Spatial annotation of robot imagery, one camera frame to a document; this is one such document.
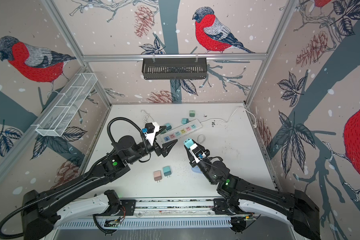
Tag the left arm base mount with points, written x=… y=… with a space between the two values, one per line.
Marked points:
x=116 y=206

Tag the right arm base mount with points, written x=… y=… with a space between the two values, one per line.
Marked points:
x=229 y=207

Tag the black wire basket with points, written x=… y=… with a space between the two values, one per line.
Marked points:
x=175 y=69

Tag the white multicolour power strip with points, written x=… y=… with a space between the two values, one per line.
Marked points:
x=180 y=132

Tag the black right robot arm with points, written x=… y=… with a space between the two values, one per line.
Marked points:
x=242 y=197

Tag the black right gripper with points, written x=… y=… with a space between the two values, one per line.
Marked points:
x=192 y=158

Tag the pink plug adapter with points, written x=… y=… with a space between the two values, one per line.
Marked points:
x=158 y=176

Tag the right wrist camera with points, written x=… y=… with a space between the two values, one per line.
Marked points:
x=194 y=150

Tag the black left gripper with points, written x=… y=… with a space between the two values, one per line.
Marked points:
x=159 y=151

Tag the teal plug adapter front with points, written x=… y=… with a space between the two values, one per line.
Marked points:
x=167 y=171

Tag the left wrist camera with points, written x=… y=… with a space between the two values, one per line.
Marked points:
x=150 y=131

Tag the blue square socket cube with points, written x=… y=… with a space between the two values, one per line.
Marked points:
x=196 y=170

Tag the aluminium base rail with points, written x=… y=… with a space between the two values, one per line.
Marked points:
x=162 y=214

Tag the white mesh shelf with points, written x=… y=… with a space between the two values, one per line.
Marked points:
x=59 y=117

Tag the teal plug adapter by strip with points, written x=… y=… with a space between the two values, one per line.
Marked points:
x=185 y=120

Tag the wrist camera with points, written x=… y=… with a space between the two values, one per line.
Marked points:
x=150 y=131
x=194 y=150

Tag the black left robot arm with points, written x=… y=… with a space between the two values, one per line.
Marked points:
x=39 y=211

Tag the teal plug adapter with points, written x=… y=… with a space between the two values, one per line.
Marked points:
x=167 y=171
x=188 y=143
x=168 y=127
x=185 y=120

